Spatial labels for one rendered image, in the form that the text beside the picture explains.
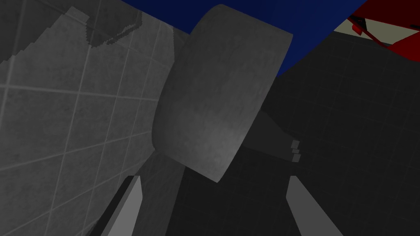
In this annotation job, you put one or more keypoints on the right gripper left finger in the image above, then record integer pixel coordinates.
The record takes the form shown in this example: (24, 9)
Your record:
(126, 209)

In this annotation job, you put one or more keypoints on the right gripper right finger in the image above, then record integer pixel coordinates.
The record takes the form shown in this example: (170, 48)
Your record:
(308, 213)

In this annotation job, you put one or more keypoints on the grey rounded block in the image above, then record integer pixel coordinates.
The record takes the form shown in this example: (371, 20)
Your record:
(213, 98)

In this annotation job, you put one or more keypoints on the red furniture piece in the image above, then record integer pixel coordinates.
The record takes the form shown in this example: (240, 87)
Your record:
(405, 46)

